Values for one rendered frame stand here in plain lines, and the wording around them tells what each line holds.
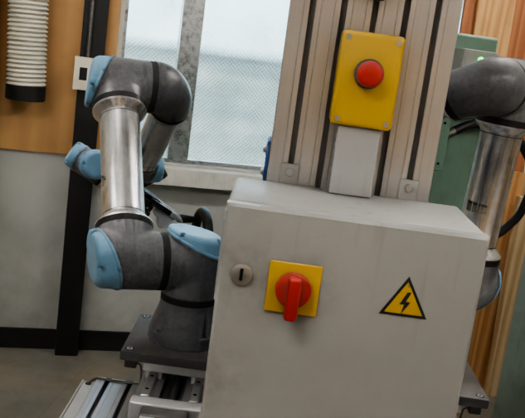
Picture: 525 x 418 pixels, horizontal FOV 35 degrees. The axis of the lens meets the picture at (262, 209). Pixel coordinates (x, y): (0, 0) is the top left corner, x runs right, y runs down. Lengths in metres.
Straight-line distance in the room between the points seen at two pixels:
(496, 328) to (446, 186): 1.57
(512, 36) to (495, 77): 2.28
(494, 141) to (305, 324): 0.78
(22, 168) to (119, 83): 1.81
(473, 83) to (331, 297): 0.67
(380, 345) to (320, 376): 0.09
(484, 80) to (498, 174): 0.22
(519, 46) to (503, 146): 2.21
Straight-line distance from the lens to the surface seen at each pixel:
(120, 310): 3.73
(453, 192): 2.42
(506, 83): 1.64
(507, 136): 1.74
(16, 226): 3.62
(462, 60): 2.30
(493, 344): 3.90
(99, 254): 1.59
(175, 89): 1.84
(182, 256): 1.62
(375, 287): 1.08
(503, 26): 3.85
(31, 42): 3.33
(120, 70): 1.82
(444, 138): 2.28
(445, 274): 1.09
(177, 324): 1.65
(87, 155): 2.15
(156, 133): 1.99
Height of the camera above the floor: 1.44
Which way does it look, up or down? 12 degrees down
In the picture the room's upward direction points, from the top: 8 degrees clockwise
